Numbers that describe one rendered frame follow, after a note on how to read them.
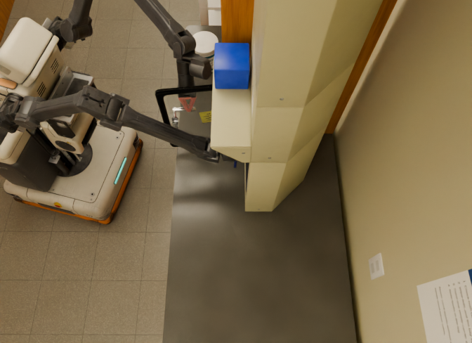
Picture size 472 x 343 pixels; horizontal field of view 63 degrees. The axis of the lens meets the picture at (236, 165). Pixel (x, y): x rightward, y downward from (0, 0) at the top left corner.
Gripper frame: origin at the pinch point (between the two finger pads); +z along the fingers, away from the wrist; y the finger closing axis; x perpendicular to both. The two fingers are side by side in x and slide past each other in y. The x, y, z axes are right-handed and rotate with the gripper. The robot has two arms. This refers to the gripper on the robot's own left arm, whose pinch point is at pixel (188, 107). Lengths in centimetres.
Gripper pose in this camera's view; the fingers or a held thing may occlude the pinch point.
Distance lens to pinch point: 151.7
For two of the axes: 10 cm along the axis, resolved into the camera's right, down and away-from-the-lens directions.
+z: 0.0, 7.8, 6.3
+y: -1.0, -6.3, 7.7
